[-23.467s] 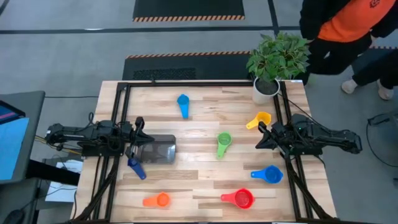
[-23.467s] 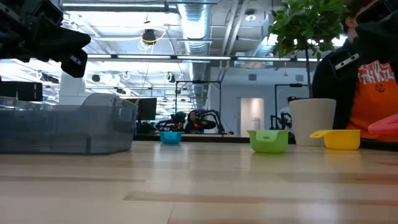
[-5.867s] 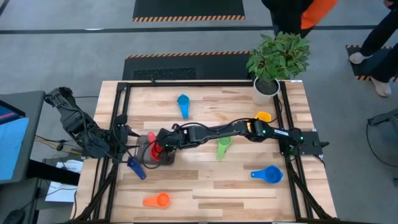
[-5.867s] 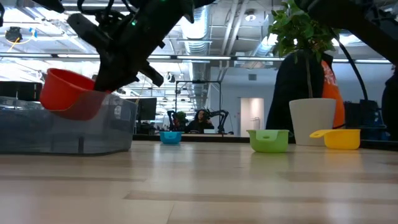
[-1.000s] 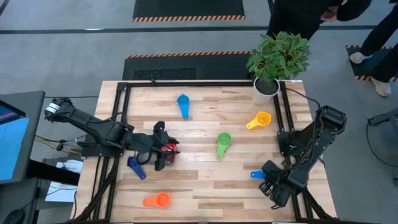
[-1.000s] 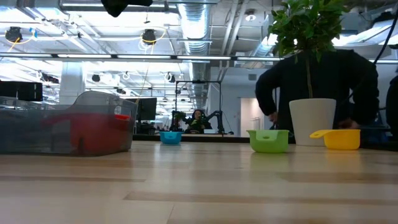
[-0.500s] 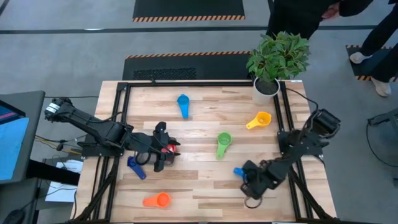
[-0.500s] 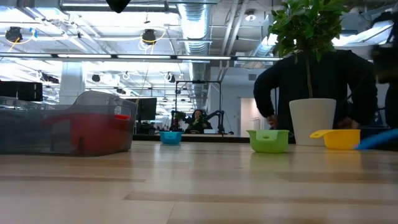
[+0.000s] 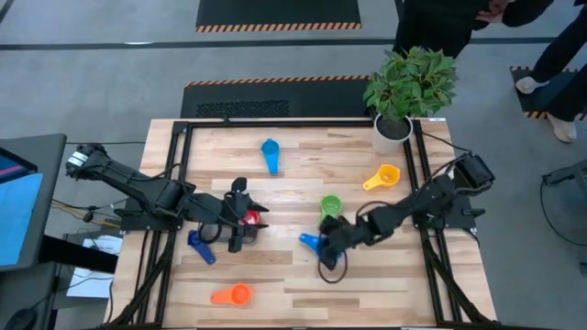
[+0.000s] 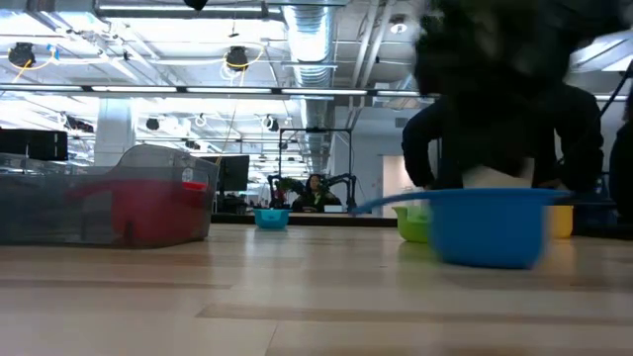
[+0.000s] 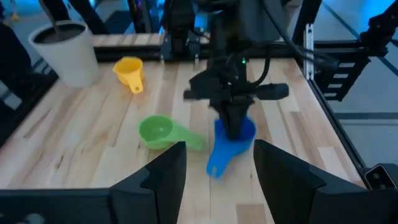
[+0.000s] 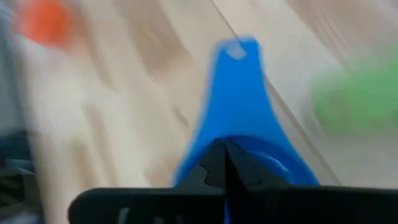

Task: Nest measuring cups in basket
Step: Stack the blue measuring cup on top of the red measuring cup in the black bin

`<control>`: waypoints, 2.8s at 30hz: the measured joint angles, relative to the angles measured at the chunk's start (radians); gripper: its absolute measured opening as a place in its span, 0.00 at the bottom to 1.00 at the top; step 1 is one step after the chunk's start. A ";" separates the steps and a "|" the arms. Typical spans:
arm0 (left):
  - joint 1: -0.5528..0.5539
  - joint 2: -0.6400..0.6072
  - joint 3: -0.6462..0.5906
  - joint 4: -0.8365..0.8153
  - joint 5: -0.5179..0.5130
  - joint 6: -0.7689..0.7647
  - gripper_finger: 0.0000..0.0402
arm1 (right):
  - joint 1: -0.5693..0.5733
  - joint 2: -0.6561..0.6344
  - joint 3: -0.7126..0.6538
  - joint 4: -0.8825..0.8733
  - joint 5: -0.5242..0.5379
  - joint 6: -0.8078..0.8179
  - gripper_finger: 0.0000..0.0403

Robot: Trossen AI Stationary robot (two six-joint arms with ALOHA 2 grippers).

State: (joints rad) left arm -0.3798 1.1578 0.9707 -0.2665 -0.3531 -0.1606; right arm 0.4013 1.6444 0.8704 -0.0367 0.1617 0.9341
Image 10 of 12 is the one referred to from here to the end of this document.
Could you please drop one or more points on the person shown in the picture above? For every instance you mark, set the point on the person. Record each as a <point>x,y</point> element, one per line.
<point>315,195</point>

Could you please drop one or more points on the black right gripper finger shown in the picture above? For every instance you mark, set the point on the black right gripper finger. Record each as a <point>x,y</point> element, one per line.
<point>425,143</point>
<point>576,143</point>

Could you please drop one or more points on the grey plastic basket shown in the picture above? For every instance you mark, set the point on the grey plastic basket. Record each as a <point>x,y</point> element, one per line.
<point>39,212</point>

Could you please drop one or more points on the long ceiling light strip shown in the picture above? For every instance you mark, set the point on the long ceiling light strip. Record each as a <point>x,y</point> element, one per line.
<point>222,90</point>

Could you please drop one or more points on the potted plant in white pot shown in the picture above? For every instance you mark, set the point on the potted plant in white pot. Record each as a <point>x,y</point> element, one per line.
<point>494,177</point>

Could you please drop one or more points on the silver ventilation duct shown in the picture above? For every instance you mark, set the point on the silver ventilation duct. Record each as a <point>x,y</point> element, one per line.
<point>309,49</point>

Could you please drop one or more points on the red measuring cup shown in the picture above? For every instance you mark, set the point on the red measuring cup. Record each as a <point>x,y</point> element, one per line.
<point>148,212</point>

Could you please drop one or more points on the black screen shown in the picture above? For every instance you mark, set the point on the black screen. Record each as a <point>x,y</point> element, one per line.
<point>32,145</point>

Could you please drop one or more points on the black monitor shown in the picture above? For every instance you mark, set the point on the black monitor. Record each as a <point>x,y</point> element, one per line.
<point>232,173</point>

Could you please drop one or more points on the black background frame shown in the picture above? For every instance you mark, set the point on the black background frame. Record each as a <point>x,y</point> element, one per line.
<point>315,130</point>

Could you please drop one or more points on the yellow measuring cup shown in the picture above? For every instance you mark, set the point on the yellow measuring cup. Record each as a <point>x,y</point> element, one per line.
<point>561,222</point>

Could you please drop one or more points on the large blue measuring cup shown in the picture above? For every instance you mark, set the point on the large blue measuring cup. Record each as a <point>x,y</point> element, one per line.
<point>489,232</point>

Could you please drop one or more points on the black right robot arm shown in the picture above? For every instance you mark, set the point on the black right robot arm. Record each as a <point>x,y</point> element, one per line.
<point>623,173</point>

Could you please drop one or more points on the black background robot arm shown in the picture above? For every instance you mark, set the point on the black background robot arm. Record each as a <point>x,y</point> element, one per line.
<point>341,180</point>

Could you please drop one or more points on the green measuring cup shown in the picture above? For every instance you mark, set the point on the green measuring cup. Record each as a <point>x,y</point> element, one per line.
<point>414,227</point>

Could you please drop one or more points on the teal measuring cup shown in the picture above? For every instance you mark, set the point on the teal measuring cup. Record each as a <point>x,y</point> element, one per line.
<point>272,218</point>

